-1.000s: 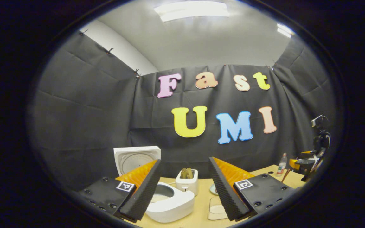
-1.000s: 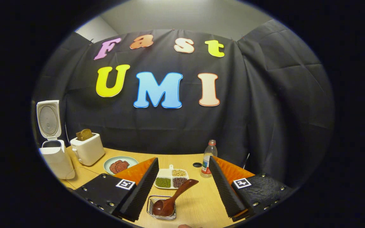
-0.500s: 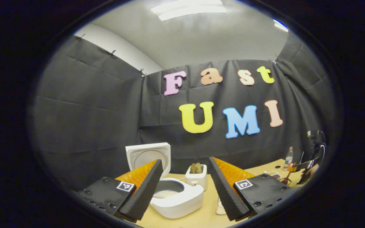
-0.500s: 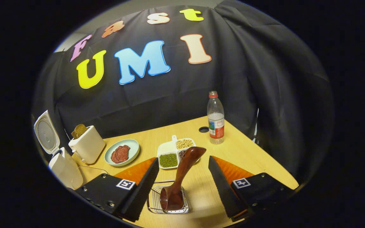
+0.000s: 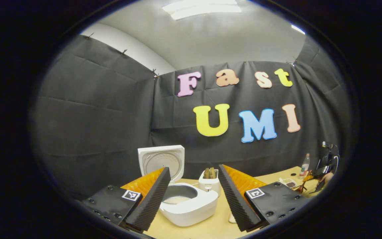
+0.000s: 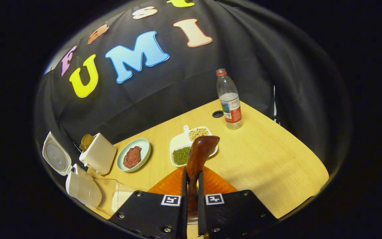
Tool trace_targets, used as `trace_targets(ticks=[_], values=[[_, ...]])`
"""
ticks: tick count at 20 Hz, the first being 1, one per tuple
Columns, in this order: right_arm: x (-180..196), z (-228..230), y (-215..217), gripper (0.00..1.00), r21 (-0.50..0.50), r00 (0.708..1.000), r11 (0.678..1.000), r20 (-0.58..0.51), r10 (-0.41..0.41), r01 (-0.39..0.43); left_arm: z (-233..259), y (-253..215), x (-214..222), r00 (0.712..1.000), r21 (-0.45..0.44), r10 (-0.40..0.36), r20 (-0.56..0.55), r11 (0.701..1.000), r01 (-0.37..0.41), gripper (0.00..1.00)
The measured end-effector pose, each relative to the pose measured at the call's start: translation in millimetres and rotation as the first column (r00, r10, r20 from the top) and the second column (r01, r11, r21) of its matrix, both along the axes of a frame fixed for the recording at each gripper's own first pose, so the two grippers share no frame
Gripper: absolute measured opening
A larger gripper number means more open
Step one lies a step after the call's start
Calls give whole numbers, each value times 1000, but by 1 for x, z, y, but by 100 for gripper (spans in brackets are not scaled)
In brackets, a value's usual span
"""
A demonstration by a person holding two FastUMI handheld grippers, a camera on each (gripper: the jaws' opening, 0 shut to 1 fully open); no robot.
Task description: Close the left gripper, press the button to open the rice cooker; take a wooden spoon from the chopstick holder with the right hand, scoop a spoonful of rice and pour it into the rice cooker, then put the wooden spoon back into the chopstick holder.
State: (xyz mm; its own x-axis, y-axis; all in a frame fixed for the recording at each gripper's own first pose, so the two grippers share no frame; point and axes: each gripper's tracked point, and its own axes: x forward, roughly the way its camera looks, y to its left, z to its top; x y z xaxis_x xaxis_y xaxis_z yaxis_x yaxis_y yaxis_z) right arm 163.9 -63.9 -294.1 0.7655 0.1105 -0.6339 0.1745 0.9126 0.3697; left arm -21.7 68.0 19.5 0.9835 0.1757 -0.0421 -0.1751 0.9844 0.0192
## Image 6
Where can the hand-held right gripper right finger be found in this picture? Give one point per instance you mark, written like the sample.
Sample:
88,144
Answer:
201,212

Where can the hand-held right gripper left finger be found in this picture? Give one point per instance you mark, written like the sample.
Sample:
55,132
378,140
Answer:
184,212

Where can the brown wooden spoon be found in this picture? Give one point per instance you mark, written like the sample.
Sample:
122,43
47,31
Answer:
197,156

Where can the white rice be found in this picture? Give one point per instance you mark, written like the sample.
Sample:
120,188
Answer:
122,200

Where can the clear plastic rice box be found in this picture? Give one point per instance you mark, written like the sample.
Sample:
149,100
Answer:
106,191

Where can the white rice cooker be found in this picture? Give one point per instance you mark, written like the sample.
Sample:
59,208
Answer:
81,189

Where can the green mung beans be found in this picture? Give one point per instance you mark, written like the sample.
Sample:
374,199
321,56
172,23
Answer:
181,156

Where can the white divided dish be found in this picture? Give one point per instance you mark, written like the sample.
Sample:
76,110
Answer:
179,141

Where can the red meat piece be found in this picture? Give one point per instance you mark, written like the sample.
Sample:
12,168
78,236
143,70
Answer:
132,157

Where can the pale green plate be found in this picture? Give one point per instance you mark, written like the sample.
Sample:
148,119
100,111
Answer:
143,147

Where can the yellow soybeans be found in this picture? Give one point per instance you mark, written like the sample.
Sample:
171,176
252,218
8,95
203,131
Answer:
198,133

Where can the white toaster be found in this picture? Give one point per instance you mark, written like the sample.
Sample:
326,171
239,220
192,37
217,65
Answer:
99,156

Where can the clear plastic water bottle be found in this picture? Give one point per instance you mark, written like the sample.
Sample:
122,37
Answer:
230,106

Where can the brown bread slice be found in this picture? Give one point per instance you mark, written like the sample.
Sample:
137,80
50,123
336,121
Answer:
86,142

